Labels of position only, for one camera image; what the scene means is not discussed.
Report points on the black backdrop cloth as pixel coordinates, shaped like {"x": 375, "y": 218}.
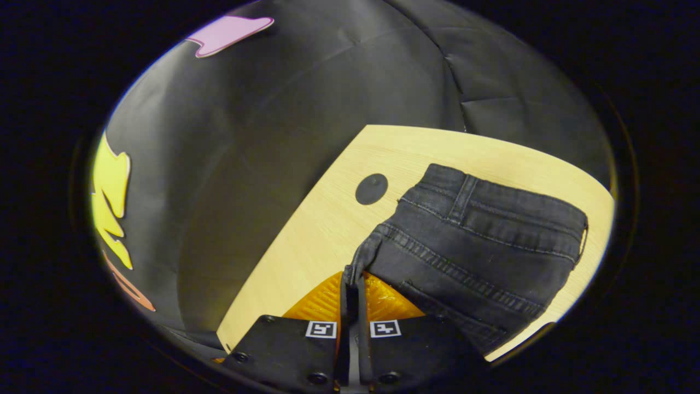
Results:
{"x": 273, "y": 109}

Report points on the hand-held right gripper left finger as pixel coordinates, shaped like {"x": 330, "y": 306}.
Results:
{"x": 284, "y": 350}

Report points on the black jeans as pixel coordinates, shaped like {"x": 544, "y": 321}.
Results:
{"x": 465, "y": 246}

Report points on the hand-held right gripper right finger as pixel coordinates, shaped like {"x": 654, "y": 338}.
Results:
{"x": 415, "y": 350}

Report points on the black round table grommet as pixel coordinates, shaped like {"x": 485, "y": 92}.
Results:
{"x": 372, "y": 189}

